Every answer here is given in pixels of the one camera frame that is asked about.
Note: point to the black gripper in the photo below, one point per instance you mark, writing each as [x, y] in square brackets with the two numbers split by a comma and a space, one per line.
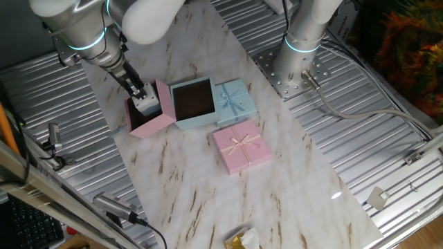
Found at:
[125, 75]

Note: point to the grey push button switch box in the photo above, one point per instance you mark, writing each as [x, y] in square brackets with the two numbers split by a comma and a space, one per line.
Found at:
[150, 102]

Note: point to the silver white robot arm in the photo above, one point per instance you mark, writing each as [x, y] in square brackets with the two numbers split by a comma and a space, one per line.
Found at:
[86, 20]

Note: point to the pink open gift box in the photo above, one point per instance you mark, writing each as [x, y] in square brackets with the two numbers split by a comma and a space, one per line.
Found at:
[166, 112]

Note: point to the blue open gift box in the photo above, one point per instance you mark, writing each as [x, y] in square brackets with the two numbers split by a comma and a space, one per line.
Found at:
[194, 121]

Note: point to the blue box lid with bow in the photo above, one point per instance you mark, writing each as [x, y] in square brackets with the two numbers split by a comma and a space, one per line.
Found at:
[242, 107]

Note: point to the pink box lid with bow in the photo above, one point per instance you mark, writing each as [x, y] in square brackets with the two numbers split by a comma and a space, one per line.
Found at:
[239, 152]

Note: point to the white marble pattern mat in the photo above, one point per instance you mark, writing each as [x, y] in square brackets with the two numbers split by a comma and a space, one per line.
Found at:
[207, 193]

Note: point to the orange tube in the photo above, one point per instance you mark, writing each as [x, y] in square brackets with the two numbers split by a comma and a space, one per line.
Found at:
[6, 129]

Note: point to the small red cap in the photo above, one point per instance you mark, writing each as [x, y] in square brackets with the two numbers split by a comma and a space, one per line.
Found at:
[71, 230]

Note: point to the black keyboard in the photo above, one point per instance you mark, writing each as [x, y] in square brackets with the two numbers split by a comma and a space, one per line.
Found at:
[31, 228]

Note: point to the gold tissue pack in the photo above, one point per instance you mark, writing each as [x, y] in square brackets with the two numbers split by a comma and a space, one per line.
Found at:
[242, 240]

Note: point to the colourful orange green cloth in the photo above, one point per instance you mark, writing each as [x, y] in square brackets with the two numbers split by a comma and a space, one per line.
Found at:
[408, 52]

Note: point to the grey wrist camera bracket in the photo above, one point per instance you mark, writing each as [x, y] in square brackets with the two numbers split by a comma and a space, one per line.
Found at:
[67, 57]

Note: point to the small camera on clamp mount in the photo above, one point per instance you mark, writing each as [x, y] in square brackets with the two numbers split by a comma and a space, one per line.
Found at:
[54, 133]

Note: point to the ribbed silver camera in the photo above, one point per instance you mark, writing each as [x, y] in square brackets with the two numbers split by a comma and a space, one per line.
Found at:
[114, 204]

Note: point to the perforated metal robot base plate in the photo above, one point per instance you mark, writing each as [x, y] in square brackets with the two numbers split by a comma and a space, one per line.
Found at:
[287, 86]

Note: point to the small metal bracket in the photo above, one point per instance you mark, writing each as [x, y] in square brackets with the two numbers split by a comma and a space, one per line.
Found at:
[413, 158]

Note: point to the short aluminium frame bar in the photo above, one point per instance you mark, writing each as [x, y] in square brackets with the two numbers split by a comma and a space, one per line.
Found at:
[432, 143]

